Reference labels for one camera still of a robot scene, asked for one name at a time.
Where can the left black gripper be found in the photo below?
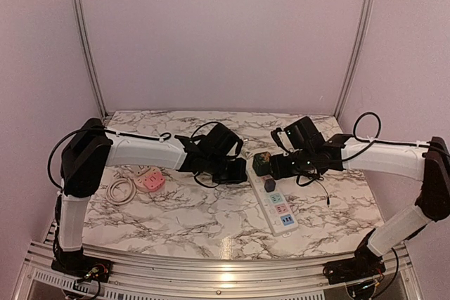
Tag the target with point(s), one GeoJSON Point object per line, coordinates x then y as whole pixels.
{"type": "Point", "coordinates": [238, 176]}

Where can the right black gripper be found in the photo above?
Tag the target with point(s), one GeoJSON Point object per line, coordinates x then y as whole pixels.
{"type": "Point", "coordinates": [279, 171]}

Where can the dark grey USB charger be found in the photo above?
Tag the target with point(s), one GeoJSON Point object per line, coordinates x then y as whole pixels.
{"type": "Point", "coordinates": [269, 185]}

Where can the white long power strip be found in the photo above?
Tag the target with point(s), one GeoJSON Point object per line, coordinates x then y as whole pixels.
{"type": "Point", "coordinates": [278, 214]}

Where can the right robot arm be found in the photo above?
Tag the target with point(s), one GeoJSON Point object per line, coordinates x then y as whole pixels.
{"type": "Point", "coordinates": [427, 162]}

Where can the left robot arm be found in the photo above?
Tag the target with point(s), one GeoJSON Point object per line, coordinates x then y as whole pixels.
{"type": "Point", "coordinates": [92, 148]}

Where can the dark green cube socket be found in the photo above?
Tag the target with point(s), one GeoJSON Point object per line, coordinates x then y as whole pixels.
{"type": "Point", "coordinates": [261, 163]}

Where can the white plug adapter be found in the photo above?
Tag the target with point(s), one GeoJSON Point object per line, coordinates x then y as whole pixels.
{"type": "Point", "coordinates": [142, 170]}

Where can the pink round power strip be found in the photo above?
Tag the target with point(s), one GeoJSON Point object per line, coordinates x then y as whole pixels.
{"type": "Point", "coordinates": [150, 182]}

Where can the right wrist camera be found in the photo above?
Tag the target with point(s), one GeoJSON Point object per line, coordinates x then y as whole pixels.
{"type": "Point", "coordinates": [303, 135]}

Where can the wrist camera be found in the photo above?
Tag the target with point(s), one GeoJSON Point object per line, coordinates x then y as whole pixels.
{"type": "Point", "coordinates": [222, 142]}
{"type": "Point", "coordinates": [303, 135]}

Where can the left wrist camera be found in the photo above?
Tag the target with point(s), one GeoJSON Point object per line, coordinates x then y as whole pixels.
{"type": "Point", "coordinates": [222, 142]}

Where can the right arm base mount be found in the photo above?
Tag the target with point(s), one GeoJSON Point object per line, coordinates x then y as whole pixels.
{"type": "Point", "coordinates": [347, 270]}

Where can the front aluminium rail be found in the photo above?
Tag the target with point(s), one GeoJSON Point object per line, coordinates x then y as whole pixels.
{"type": "Point", "coordinates": [144, 276]}

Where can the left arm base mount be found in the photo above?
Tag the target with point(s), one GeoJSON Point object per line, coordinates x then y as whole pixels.
{"type": "Point", "coordinates": [85, 269]}

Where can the right aluminium frame post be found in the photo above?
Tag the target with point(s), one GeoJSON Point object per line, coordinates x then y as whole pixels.
{"type": "Point", "coordinates": [350, 74]}

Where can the aluminium frame post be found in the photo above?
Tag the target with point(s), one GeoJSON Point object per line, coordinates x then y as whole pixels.
{"type": "Point", "coordinates": [350, 74]}
{"type": "Point", "coordinates": [89, 57]}

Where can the left aluminium frame post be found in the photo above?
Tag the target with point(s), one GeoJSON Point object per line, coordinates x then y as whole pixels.
{"type": "Point", "coordinates": [89, 57]}

